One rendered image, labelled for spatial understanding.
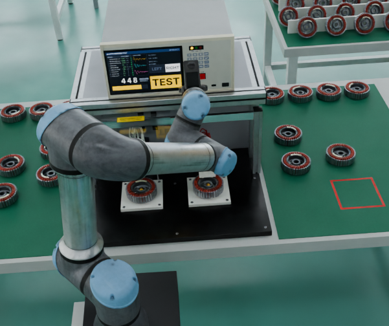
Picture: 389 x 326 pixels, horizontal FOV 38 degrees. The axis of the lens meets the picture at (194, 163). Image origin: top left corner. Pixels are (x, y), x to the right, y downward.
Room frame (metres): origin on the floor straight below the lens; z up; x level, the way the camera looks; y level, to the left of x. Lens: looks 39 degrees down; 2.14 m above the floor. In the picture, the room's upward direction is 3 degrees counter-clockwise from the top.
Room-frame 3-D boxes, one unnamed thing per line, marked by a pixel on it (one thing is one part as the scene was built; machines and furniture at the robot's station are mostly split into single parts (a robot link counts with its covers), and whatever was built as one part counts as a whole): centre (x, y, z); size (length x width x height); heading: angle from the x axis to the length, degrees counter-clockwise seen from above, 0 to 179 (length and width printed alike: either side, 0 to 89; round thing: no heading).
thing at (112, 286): (0.94, 0.23, 0.99); 0.13 x 0.12 x 0.14; 44
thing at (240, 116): (1.64, 0.08, 1.03); 0.62 x 0.01 x 0.03; 91
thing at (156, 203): (1.54, 0.20, 0.78); 0.15 x 0.15 x 0.01; 1
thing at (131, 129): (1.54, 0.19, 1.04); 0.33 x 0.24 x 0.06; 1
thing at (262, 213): (1.55, 0.08, 0.76); 0.64 x 0.47 x 0.02; 91
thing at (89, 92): (1.86, 0.08, 1.09); 0.68 x 0.44 x 0.05; 91
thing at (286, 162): (1.68, -0.39, 0.77); 0.11 x 0.11 x 0.04
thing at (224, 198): (1.54, -0.05, 0.78); 0.15 x 0.15 x 0.01; 1
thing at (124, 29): (1.86, 0.07, 1.22); 0.44 x 0.39 x 0.20; 91
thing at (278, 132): (1.86, -0.39, 0.77); 0.11 x 0.11 x 0.04
